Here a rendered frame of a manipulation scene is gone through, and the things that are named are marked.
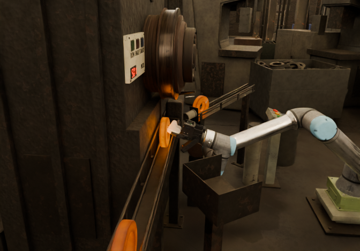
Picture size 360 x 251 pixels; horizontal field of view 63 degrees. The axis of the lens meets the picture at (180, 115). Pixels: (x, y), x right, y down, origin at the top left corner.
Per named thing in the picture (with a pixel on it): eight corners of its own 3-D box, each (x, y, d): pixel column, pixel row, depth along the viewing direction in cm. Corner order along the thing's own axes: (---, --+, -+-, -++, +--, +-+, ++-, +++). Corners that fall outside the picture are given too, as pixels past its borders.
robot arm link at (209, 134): (209, 144, 156) (209, 152, 147) (200, 140, 156) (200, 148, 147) (215, 128, 153) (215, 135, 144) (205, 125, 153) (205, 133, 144)
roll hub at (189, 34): (181, 87, 146) (182, 28, 137) (187, 76, 173) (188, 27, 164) (193, 88, 146) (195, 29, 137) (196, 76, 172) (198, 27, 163)
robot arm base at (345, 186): (354, 180, 208) (358, 168, 205) (373, 197, 191) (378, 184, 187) (329, 180, 206) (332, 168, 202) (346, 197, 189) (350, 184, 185)
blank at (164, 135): (158, 126, 141) (165, 126, 141) (163, 111, 155) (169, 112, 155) (159, 153, 149) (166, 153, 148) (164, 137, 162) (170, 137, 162)
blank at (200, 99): (196, 120, 212) (200, 122, 210) (189, 106, 202) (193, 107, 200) (208, 105, 218) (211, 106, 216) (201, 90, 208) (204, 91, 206)
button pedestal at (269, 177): (260, 189, 238) (269, 116, 218) (256, 174, 260) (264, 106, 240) (280, 190, 236) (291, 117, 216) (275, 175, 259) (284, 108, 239)
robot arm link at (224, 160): (218, 168, 163) (225, 148, 159) (224, 179, 152) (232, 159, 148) (202, 164, 161) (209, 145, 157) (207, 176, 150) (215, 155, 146)
